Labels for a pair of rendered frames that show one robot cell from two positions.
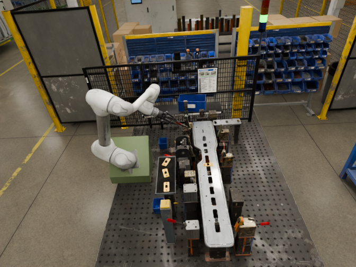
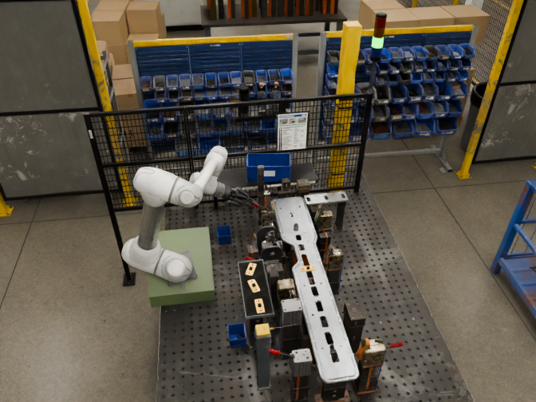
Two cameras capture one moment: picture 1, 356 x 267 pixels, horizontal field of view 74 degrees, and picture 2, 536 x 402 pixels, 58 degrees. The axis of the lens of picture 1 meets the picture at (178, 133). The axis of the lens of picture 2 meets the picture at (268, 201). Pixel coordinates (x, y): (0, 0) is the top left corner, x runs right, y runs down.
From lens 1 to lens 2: 81 cm
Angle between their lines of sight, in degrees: 9
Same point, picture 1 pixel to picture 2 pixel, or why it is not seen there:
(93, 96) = (148, 180)
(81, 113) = (47, 180)
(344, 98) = (494, 144)
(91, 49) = (74, 67)
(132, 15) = not seen: outside the picture
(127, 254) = not seen: outside the picture
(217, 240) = (336, 372)
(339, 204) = (490, 313)
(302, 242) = (443, 368)
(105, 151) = (150, 258)
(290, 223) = (425, 344)
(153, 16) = not seen: outside the picture
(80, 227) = (86, 386)
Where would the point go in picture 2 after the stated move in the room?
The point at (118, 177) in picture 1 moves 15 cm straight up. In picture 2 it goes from (163, 296) to (159, 278)
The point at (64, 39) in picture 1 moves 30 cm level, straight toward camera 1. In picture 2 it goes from (23, 50) to (33, 63)
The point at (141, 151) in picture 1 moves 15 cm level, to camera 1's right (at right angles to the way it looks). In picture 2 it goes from (199, 252) to (223, 248)
